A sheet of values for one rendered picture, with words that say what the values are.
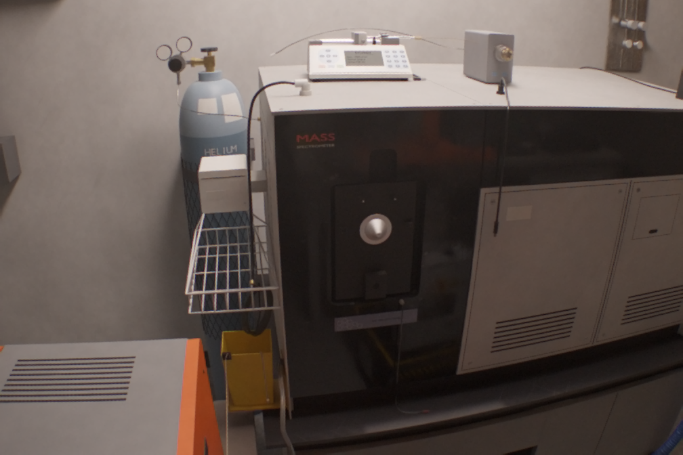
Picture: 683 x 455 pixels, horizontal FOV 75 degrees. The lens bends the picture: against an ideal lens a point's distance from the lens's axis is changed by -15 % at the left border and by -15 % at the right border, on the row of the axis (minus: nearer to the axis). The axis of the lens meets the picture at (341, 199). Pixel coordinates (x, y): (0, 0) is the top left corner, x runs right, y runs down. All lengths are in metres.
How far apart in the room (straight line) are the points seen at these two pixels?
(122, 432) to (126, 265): 1.67
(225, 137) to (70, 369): 1.06
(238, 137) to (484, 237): 0.94
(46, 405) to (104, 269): 1.62
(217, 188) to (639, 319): 1.16
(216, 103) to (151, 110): 0.46
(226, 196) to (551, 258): 0.76
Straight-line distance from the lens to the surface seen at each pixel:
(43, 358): 0.88
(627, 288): 1.42
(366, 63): 1.24
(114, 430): 0.72
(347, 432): 1.21
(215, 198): 1.25
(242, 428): 1.27
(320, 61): 1.24
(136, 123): 2.10
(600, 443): 1.68
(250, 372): 1.16
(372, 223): 0.98
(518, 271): 1.17
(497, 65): 1.29
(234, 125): 1.70
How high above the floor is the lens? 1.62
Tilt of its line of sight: 21 degrees down
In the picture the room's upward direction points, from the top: straight up
